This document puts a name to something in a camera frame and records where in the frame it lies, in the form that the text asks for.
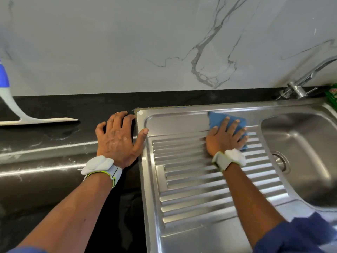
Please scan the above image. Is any person's left hand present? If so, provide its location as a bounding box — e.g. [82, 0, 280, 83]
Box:
[95, 110, 150, 169]

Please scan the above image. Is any person's right hand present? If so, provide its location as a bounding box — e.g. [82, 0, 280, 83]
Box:
[205, 116, 249, 157]

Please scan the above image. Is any blue cloth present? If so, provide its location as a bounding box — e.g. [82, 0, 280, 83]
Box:
[207, 110, 249, 151]

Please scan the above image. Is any stainless steel sink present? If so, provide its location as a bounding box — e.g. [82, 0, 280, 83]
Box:
[134, 97, 337, 253]

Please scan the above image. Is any chrome faucet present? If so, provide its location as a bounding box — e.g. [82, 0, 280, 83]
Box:
[276, 55, 337, 100]

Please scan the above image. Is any blue white squeegee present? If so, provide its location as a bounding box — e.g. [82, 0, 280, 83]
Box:
[0, 60, 79, 127]

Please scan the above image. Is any person's right forearm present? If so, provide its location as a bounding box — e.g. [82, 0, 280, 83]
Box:
[222, 165, 288, 248]

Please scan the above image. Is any person's left forearm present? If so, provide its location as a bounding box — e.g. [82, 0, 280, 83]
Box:
[18, 174, 114, 253]

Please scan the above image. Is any white left wrist tracker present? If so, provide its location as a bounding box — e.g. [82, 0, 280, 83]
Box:
[79, 155, 123, 189]

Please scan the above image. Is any metal drain strainer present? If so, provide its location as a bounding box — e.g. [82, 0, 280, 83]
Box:
[271, 151, 291, 174]

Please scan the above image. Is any green soap tray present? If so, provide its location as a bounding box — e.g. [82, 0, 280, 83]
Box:
[325, 83, 337, 109]

